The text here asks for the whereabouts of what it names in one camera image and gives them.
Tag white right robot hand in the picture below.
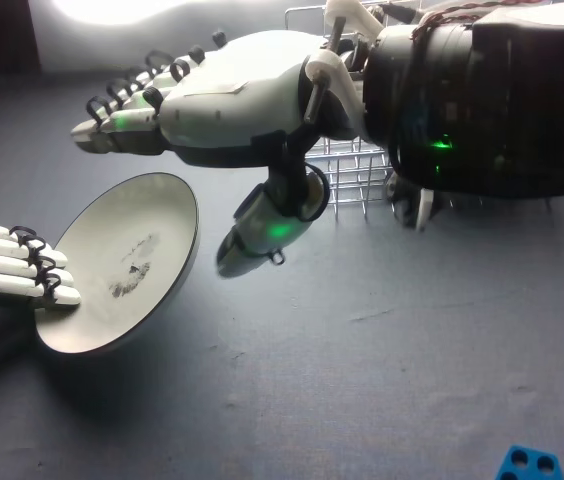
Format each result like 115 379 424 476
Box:
69 29 333 280

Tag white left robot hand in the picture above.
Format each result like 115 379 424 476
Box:
0 216 82 410

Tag white plate with dark rim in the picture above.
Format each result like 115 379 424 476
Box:
35 172 201 355

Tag white backdrop cloth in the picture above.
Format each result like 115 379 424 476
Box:
29 0 383 76

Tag grey table cloth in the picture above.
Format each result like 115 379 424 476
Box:
0 69 564 480

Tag blue pentagon block with holes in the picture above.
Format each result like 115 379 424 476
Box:
494 443 564 480

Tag wire dish rack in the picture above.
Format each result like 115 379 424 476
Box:
284 3 553 221

